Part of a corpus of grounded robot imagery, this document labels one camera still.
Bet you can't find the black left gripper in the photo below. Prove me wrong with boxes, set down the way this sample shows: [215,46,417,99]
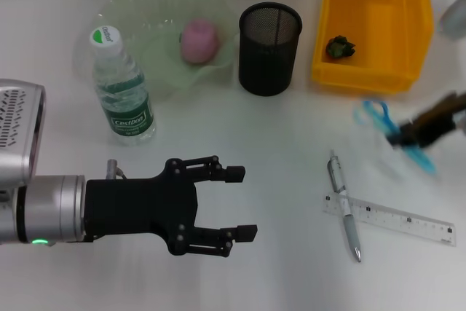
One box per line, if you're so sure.
[84,155,259,259]

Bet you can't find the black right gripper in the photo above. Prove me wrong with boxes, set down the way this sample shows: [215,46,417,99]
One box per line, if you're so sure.
[385,90,466,150]

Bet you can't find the light blue scissors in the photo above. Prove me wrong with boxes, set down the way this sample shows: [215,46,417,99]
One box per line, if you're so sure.
[352,99,438,177]

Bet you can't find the clear plastic ruler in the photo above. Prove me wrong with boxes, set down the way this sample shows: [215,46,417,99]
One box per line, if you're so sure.
[322,193,457,247]

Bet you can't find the green plastic wrapper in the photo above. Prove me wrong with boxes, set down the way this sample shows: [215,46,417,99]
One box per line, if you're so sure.
[325,35,357,59]

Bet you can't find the silver ballpoint pen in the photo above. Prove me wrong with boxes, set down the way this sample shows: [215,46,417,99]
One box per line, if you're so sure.
[327,149,363,264]

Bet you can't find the clear green-label water bottle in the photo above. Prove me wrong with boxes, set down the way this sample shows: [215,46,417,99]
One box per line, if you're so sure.
[89,25,157,147]

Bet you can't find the pink peach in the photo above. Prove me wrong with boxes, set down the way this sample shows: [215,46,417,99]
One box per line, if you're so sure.
[181,18,222,65]

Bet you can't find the black mesh pen holder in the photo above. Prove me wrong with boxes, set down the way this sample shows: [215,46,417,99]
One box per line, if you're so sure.
[238,1,303,97]

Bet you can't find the green glass fruit plate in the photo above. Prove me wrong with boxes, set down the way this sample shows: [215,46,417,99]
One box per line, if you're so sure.
[74,0,240,101]

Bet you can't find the yellow plastic bin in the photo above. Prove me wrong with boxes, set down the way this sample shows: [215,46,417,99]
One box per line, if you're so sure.
[309,0,434,93]

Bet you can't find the silver plug with thin wire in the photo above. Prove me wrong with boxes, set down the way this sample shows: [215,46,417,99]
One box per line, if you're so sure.
[106,159,127,181]

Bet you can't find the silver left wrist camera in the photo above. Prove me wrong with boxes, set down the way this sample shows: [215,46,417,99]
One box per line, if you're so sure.
[0,79,47,192]

